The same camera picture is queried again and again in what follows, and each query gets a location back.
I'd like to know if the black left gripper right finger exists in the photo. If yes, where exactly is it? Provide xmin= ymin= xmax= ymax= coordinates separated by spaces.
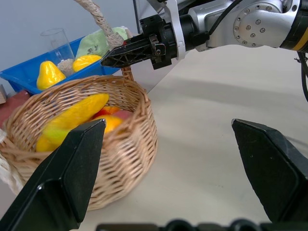
xmin=231 ymin=118 xmax=308 ymax=223

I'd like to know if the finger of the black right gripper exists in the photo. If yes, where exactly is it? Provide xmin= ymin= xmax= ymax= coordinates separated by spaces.
xmin=100 ymin=40 xmax=155 ymax=70
xmin=109 ymin=35 xmax=151 ymax=52

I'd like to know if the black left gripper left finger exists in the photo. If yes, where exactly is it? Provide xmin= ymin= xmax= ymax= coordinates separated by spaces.
xmin=0 ymin=118 xmax=107 ymax=231

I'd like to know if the light green bag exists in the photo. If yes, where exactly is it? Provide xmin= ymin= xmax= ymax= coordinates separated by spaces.
xmin=76 ymin=26 xmax=132 ymax=59

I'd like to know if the small yellow fruit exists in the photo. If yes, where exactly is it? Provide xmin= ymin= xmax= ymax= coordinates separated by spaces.
xmin=35 ymin=136 xmax=60 ymax=153

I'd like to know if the yellow mango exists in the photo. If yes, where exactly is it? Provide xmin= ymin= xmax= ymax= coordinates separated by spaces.
xmin=72 ymin=54 xmax=103 ymax=73

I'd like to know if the grey beige rough lump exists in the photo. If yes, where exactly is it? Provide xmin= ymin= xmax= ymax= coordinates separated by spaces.
xmin=57 ymin=58 xmax=76 ymax=77

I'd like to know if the orange red round fruit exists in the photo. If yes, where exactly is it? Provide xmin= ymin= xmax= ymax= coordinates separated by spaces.
xmin=90 ymin=106 xmax=125 ymax=134

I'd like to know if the long yellow green banana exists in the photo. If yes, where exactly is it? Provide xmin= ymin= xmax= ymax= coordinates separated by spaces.
xmin=42 ymin=93 xmax=110 ymax=144

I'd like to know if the clear plastic cup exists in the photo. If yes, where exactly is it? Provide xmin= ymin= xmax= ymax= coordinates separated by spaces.
xmin=39 ymin=28 xmax=76 ymax=66

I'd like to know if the yellow pear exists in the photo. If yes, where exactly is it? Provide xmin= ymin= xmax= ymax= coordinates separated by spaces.
xmin=36 ymin=61 xmax=66 ymax=91

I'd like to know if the dark red mat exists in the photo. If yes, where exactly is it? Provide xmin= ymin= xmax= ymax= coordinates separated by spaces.
xmin=0 ymin=90 xmax=33 ymax=128

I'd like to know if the blue plastic tray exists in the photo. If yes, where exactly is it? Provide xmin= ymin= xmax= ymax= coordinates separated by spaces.
xmin=0 ymin=36 xmax=121 ymax=96

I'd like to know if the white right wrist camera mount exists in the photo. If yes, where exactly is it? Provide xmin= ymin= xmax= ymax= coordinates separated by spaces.
xmin=157 ymin=0 xmax=187 ymax=61

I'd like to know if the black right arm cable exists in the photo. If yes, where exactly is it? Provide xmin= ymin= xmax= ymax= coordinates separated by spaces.
xmin=208 ymin=0 xmax=240 ymax=34

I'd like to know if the wicker basket with rope handle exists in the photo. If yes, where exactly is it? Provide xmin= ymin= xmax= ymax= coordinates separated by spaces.
xmin=0 ymin=0 xmax=159 ymax=212

